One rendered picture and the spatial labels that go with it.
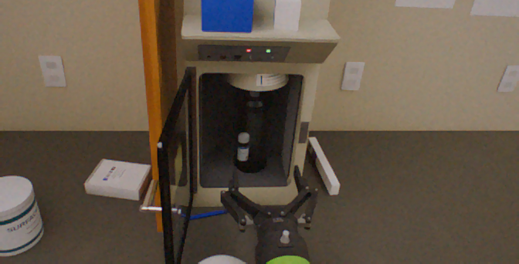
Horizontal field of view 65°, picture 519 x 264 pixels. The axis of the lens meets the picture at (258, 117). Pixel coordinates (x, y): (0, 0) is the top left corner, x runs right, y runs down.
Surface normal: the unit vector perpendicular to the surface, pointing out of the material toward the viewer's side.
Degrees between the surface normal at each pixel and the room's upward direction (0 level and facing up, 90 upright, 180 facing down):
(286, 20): 90
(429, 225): 0
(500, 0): 90
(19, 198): 0
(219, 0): 90
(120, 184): 0
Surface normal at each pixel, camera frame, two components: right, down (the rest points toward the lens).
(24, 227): 0.81, 0.36
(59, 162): 0.07, -0.85
